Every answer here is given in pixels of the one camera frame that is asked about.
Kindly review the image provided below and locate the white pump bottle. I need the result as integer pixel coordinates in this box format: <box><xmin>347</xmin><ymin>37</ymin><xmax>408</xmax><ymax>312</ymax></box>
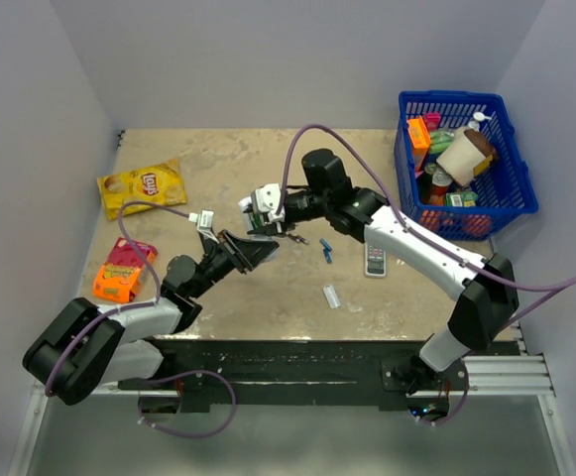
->
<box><xmin>467</xmin><ymin>111</ymin><xmax>492</xmax><ymax>131</ymax></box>

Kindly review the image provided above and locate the white remote control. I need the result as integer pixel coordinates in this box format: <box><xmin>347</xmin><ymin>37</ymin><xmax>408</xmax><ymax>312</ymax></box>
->
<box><xmin>238</xmin><ymin>196</ymin><xmax>277</xmax><ymax>244</ymax></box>

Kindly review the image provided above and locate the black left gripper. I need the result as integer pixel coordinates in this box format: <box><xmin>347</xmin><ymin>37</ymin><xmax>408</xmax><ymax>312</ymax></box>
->
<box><xmin>189</xmin><ymin>229</ymin><xmax>278</xmax><ymax>299</ymax></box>

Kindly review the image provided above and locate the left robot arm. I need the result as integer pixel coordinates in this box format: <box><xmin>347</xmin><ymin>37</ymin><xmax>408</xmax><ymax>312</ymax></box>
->
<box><xmin>22</xmin><ymin>230</ymin><xmax>279</xmax><ymax>406</ymax></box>

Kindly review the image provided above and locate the green bottle in basket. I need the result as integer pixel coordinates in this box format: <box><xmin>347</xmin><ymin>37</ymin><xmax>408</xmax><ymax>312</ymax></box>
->
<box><xmin>428</xmin><ymin>129</ymin><xmax>455</xmax><ymax>155</ymax></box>

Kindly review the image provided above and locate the red can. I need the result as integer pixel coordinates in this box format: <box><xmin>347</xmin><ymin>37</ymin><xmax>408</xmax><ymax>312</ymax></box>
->
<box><xmin>424</xmin><ymin>168</ymin><xmax>453</xmax><ymax>206</ymax></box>

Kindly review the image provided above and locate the aluminium rail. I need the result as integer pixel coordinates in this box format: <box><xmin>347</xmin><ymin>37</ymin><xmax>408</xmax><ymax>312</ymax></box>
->
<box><xmin>464</xmin><ymin>355</ymin><xmax>555</xmax><ymax>397</ymax></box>

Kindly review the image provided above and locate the white battery cover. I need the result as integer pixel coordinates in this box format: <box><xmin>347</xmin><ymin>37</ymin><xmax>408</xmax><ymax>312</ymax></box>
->
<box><xmin>322</xmin><ymin>285</ymin><xmax>340</xmax><ymax>309</ymax></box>

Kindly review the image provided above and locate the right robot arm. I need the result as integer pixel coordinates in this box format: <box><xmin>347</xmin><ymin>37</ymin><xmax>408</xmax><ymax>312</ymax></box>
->
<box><xmin>238</xmin><ymin>149</ymin><xmax>518</xmax><ymax>390</ymax></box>

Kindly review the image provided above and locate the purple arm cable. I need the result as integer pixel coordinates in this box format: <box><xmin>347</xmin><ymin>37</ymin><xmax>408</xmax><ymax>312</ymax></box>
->
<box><xmin>277</xmin><ymin>123</ymin><xmax>576</xmax><ymax>328</ymax></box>
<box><xmin>44</xmin><ymin>200</ymin><xmax>192</xmax><ymax>398</ymax></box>

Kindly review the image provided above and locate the orange pink candy box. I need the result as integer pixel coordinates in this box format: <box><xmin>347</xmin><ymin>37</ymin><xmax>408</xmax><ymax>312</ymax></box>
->
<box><xmin>92</xmin><ymin>237</ymin><xmax>148</xmax><ymax>304</ymax></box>

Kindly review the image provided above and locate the blue plastic basket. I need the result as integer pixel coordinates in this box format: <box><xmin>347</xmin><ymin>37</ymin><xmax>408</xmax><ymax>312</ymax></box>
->
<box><xmin>394</xmin><ymin>90</ymin><xmax>539</xmax><ymax>241</ymax></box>

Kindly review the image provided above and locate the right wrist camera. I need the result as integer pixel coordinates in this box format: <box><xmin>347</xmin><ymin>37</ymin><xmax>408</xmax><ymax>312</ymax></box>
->
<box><xmin>251</xmin><ymin>183</ymin><xmax>285</xmax><ymax>223</ymax></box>

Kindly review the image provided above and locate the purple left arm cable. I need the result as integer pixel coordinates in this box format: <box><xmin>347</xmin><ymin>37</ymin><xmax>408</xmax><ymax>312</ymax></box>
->
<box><xmin>44</xmin><ymin>200</ymin><xmax>192</xmax><ymax>398</ymax></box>

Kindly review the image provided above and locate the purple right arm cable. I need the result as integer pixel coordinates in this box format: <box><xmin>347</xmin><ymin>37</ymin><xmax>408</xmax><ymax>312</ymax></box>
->
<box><xmin>277</xmin><ymin>123</ymin><xmax>576</xmax><ymax>328</ymax></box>

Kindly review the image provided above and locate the pink box in basket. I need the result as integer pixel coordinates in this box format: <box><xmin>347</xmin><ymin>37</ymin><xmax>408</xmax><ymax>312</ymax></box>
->
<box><xmin>422</xmin><ymin>112</ymin><xmax>441</xmax><ymax>132</ymax></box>

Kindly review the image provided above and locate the green box in basket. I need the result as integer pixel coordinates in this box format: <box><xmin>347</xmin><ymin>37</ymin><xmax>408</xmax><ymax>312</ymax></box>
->
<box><xmin>444</xmin><ymin>190</ymin><xmax>478</xmax><ymax>208</ymax></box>

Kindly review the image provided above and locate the grey buttoned remote control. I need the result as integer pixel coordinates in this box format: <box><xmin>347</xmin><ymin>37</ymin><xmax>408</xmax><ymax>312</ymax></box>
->
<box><xmin>364</xmin><ymin>243</ymin><xmax>387</xmax><ymax>279</ymax></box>

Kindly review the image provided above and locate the orange box in basket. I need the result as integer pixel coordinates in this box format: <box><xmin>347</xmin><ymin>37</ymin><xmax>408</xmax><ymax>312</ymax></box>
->
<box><xmin>406</xmin><ymin>117</ymin><xmax>431</xmax><ymax>172</ymax></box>

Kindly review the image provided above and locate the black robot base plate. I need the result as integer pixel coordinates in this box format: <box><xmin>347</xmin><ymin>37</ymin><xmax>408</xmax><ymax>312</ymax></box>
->
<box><xmin>119</xmin><ymin>340</ymin><xmax>468</xmax><ymax>415</ymax></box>

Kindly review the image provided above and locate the yellow Lays chips bag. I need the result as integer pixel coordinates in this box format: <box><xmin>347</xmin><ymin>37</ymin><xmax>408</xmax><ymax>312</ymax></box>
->
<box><xmin>97</xmin><ymin>158</ymin><xmax>187</xmax><ymax>220</ymax></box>

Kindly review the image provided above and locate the paper cup with brown lid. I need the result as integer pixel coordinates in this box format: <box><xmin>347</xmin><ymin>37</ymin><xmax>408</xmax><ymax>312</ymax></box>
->
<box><xmin>436</xmin><ymin>127</ymin><xmax>500</xmax><ymax>187</ymax></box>

